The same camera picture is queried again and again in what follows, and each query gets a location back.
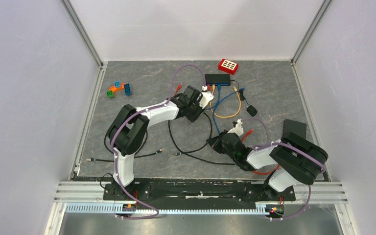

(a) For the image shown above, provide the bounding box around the red ethernet cable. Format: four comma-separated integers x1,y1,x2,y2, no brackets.
240,129,281,176
173,83,212,96

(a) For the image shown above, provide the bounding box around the yellow ethernet cable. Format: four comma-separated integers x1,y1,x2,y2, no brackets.
209,84,242,119

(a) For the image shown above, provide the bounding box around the long black cable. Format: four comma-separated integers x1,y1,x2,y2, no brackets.
167,112,237,166

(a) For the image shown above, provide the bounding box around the black network switch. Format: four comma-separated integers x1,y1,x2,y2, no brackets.
205,73,231,86

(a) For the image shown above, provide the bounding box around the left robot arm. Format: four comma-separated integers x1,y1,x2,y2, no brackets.
107,86,214,200

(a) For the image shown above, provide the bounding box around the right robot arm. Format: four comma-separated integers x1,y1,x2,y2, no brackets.
207,131,329,200

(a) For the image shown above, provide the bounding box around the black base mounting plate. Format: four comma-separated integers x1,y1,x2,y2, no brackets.
103,176,296,211

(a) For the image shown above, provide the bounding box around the red keypad box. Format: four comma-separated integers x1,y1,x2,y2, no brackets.
218,59,238,75

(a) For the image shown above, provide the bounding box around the black flat plate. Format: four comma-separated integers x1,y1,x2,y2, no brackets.
282,119,307,139

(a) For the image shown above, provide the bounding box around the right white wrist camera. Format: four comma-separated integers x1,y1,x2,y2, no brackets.
228,119,244,137

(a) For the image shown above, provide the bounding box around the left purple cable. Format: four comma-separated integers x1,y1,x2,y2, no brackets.
109,64,208,220

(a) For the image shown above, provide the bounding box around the colourful toy block chain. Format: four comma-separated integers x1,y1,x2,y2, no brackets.
107,80,133,98

